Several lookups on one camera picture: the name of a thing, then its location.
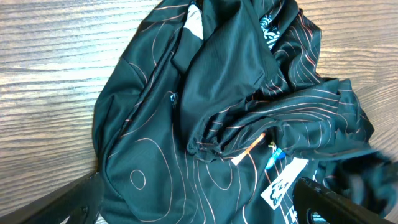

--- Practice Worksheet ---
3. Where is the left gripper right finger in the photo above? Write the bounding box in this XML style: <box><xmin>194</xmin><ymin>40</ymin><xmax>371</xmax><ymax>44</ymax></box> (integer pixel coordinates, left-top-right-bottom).
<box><xmin>293</xmin><ymin>177</ymin><xmax>393</xmax><ymax>224</ymax></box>

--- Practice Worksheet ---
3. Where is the black orange-patterned cycling jersey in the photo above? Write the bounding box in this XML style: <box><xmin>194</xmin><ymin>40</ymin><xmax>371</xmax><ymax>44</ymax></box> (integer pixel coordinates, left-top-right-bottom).
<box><xmin>93</xmin><ymin>0</ymin><xmax>397</xmax><ymax>223</ymax></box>

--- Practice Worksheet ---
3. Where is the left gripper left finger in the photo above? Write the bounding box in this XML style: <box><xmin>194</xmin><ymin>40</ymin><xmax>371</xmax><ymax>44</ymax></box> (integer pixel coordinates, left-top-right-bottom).
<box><xmin>1</xmin><ymin>172</ymin><xmax>104</xmax><ymax>224</ymax></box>

